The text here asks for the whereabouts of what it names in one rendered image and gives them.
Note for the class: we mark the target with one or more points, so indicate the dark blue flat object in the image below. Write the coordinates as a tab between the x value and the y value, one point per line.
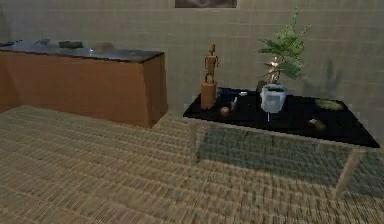
226	92

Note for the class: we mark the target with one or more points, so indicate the brown wooden figure statue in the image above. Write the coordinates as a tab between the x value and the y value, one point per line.
210	83

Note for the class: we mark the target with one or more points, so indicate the green house plant white pot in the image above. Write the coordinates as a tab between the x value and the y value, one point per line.
283	53

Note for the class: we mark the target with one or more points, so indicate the small brown round object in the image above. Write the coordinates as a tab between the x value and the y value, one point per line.
316	123

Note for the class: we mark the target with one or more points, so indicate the black top table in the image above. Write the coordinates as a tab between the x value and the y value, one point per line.
300	123

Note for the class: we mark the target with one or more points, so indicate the small dark grey object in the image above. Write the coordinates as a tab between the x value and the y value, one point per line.
43	41

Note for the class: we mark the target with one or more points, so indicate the small white flat object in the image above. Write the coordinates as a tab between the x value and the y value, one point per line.
243	93

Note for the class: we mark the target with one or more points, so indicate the golden figure statue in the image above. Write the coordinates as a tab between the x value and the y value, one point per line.
274	70

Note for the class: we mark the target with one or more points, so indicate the framed dark wall picture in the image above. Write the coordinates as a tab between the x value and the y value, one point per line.
205	3

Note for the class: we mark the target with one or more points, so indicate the small brown ball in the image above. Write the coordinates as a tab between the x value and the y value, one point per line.
224	111

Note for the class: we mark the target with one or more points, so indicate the dark flat remote control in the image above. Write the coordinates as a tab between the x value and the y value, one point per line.
70	44

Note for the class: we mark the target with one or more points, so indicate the brown cabinet with dark top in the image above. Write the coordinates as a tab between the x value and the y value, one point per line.
83	86

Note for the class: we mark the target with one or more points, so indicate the green flat dish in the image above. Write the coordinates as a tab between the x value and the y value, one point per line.
330	104

